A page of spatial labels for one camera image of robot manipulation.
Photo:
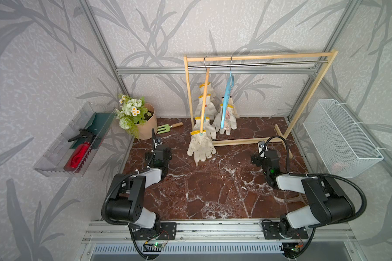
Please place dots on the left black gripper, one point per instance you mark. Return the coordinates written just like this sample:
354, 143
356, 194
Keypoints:
148, 156

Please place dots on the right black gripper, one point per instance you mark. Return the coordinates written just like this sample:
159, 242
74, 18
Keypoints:
256, 159

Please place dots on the white glove red spot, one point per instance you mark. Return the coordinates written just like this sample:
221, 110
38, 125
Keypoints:
210, 109

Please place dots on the orange clip hanger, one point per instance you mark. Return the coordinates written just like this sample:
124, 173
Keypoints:
203, 104

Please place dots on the blue clip hanger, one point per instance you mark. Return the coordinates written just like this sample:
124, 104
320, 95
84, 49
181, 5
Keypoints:
227, 94

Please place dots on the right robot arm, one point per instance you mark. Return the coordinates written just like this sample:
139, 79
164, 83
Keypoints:
328, 204

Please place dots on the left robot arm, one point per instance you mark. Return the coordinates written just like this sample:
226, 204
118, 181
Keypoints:
124, 202

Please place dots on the green garden fork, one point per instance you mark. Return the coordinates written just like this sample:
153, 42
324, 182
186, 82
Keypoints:
167, 128

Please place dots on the potted white flower plant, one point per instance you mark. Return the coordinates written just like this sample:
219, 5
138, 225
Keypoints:
137, 117

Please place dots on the green trowel scoop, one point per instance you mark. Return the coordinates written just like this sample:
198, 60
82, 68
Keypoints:
98, 124

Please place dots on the red spray bottle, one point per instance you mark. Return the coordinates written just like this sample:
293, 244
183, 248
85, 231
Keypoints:
81, 152

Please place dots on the wooden clothes rack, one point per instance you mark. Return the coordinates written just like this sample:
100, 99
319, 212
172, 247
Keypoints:
326, 59

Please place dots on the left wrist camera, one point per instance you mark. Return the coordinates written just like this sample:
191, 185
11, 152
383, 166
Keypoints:
157, 141

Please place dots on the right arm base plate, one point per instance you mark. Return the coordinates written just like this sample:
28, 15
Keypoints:
282, 230

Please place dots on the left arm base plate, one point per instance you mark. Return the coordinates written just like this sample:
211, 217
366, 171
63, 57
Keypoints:
163, 230

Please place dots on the white wire basket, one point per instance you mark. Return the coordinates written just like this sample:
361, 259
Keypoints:
344, 148

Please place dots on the clear plastic wall bin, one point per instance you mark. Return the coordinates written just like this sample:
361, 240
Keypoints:
52, 163

